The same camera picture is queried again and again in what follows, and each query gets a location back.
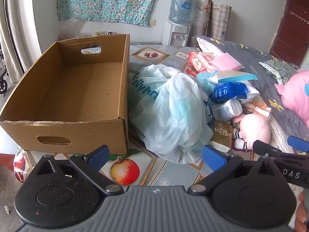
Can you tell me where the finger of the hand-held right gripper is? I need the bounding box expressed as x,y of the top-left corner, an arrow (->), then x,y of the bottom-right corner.
287,136 -> 309,154
253,140 -> 309,160

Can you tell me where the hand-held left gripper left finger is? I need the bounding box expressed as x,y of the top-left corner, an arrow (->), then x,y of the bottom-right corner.
34,145 -> 125,196

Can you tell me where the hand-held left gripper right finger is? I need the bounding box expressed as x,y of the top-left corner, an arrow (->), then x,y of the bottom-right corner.
188,145 -> 288,195

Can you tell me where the pink pig plush toy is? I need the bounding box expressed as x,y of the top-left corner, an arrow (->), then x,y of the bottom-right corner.
233,113 -> 271,150

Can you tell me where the white plastic tub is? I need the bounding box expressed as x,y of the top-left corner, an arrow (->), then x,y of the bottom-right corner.
212,99 -> 243,121

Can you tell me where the brown cardboard box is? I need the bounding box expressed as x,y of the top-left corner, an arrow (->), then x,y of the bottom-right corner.
0,34 -> 131,155

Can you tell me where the person's right hand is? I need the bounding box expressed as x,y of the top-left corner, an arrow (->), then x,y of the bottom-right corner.
295,190 -> 309,232

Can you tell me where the brown paper packet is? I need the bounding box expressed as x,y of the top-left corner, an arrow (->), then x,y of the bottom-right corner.
212,121 -> 233,148

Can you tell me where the pink plush pillow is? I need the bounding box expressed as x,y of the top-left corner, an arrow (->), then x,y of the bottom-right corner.
275,69 -> 309,128

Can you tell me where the white plastic bag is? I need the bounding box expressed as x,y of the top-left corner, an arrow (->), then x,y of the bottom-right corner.
129,64 -> 214,163

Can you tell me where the blue wipes pack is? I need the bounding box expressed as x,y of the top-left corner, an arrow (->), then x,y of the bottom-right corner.
210,82 -> 260,103

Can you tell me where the grey quilt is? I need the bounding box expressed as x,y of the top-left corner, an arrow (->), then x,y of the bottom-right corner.
192,36 -> 309,155

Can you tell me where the green lace-edged cloth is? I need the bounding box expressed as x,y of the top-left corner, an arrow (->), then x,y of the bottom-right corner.
259,59 -> 300,85

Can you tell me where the white and blue tissue pack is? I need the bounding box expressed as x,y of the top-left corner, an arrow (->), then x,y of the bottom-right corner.
207,70 -> 258,84

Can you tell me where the pink sponge cloth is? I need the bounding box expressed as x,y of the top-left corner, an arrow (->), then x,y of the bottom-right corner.
211,54 -> 244,72

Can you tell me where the pink wet wipes pack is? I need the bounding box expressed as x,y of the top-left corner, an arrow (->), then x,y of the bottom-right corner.
188,51 -> 215,73

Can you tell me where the dark red door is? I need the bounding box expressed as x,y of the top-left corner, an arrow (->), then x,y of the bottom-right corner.
268,0 -> 309,66

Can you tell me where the wheeled cart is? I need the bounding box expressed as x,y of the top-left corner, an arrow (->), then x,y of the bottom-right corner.
0,48 -> 8,95

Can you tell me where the white door hook rack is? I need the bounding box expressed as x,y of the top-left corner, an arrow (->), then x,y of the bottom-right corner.
290,12 -> 309,25

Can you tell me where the white water dispenser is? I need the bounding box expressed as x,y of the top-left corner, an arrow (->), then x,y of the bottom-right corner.
162,20 -> 191,47

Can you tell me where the checked print roll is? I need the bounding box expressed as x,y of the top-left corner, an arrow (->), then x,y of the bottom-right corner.
210,2 -> 232,41

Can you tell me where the floral print roll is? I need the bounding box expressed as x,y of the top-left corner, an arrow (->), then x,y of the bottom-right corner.
193,0 -> 213,38

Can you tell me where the white window curtain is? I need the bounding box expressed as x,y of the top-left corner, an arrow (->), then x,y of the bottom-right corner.
0,0 -> 41,78

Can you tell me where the blue water jug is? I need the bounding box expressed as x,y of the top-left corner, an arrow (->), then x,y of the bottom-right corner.
168,0 -> 193,26

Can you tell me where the teal floral wall cloth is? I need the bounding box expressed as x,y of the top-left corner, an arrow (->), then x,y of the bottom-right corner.
57,0 -> 167,27

